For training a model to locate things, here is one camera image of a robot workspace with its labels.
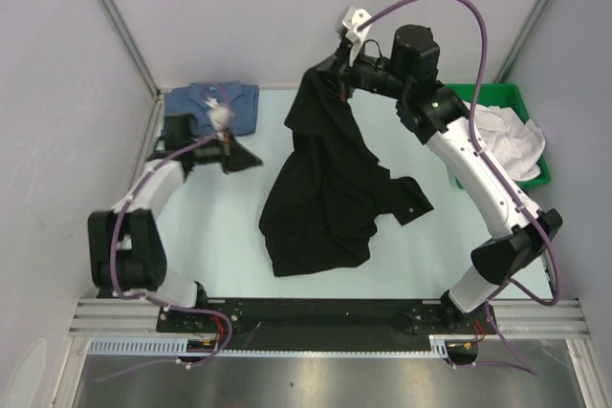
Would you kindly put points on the white crumpled shirt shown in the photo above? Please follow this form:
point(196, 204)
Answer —
point(517, 145)

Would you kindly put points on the slotted cable duct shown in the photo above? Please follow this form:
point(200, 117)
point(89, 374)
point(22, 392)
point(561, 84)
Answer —
point(184, 347)

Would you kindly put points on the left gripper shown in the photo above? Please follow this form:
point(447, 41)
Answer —
point(230, 155)

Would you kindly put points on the left corner frame post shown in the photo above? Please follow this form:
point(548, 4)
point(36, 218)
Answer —
point(113, 14)

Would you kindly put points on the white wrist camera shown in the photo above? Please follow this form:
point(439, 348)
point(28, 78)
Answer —
point(351, 29)
point(220, 115)

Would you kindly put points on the right corner frame post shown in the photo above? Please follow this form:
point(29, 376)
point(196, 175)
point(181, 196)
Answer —
point(528, 26)

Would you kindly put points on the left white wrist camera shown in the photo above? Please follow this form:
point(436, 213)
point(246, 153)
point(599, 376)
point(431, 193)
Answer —
point(220, 115)

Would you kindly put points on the black long sleeve shirt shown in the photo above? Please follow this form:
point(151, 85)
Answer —
point(321, 211)

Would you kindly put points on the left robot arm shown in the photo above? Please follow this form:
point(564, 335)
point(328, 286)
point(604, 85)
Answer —
point(126, 250)

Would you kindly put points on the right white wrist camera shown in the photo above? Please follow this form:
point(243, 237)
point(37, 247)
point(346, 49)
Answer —
point(351, 29)

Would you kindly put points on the blue checkered folded shirt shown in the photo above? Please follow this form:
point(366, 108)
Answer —
point(194, 99)

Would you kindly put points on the aluminium frame rail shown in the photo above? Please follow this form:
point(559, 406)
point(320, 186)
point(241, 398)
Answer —
point(516, 319)

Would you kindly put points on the corner frame post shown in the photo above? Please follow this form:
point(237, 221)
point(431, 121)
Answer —
point(113, 14)
point(528, 26)

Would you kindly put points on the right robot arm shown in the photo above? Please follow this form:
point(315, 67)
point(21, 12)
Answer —
point(437, 116)

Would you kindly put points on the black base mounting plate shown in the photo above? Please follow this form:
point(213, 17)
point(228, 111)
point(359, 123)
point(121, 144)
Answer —
point(335, 326)

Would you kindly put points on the green plastic bin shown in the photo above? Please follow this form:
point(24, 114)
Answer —
point(508, 95)

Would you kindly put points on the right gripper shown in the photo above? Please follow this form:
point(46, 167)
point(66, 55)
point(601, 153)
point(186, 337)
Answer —
point(345, 73)

